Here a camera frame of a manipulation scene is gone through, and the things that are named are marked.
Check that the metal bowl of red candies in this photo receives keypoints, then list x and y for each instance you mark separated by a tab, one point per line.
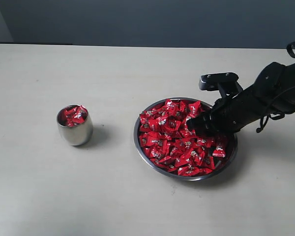
147	157

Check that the pile of red candies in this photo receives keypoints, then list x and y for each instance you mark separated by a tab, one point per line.
172	140

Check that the stainless steel cup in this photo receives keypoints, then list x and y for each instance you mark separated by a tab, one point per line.
77	135

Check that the candies inside cup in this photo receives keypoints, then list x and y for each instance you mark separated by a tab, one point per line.
72	115

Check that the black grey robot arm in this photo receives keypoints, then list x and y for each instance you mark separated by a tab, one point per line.
271	96

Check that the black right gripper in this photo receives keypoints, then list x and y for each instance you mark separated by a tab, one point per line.
228	116

